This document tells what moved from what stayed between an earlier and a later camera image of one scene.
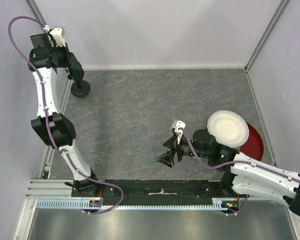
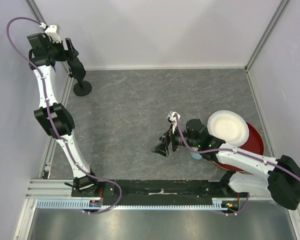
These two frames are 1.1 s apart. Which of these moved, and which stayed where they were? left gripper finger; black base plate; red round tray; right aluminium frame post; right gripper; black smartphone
Moved: left gripper finger; right gripper
Stayed: right aluminium frame post; red round tray; black smartphone; black base plate
